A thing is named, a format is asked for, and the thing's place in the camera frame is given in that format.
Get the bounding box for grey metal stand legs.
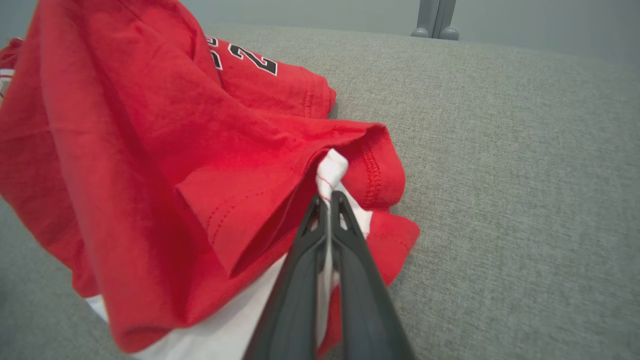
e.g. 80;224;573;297
411;0;460;41

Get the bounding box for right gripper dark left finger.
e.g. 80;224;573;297
243;194;329;360

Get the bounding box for red shirt with white sleeves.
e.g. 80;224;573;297
0;37;23;101

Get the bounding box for red shorts with white trim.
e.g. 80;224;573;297
0;0;421;360

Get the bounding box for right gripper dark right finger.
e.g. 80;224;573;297
330;190;417;360

